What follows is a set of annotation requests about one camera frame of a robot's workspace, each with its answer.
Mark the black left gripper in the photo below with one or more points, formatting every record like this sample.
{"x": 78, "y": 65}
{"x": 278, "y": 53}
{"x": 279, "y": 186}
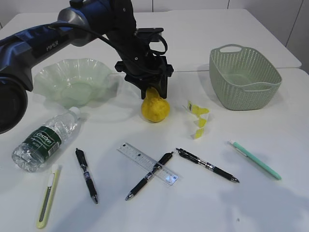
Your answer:
{"x": 142, "y": 65}

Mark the yellow pear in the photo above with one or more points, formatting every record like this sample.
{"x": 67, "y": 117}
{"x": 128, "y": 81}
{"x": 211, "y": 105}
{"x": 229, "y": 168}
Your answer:
{"x": 154, "y": 108}

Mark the yellow white waste paper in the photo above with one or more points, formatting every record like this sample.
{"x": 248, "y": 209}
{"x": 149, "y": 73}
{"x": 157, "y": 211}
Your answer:
{"x": 198, "y": 119}

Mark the yellow-green utility knife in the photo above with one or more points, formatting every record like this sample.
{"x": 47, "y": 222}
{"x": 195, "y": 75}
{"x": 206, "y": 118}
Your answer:
{"x": 48, "y": 197}

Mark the clear plastic water bottle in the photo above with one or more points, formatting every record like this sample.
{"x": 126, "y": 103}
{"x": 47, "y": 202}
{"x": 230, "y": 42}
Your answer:
{"x": 43, "y": 142}

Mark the blue grey left robot arm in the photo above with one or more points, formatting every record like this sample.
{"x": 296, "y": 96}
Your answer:
{"x": 83, "y": 21}

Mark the black pen right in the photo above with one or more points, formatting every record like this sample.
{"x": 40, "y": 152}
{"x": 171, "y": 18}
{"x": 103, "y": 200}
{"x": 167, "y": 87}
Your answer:
{"x": 189, "y": 156}

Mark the black pen under ruler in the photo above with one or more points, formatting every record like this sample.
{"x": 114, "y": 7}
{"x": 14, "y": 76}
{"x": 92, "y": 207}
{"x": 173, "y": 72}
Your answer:
{"x": 166, "y": 157}

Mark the pale green glass plate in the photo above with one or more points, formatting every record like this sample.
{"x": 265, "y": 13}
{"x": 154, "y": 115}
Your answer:
{"x": 73, "y": 82}

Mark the clear plastic ruler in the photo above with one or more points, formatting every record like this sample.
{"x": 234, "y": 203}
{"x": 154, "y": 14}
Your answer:
{"x": 145, "y": 162}

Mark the green woven plastic basket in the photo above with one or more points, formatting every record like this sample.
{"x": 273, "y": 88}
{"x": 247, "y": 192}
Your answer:
{"x": 243, "y": 80}

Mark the black pen leftmost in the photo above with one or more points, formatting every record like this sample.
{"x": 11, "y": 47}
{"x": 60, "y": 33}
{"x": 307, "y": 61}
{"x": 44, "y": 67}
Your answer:
{"x": 90, "y": 185}

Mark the mint green pen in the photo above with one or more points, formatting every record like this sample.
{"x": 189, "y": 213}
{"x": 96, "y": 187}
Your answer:
{"x": 253, "y": 158}

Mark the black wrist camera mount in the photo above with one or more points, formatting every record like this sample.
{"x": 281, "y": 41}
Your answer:
{"x": 150, "y": 34}

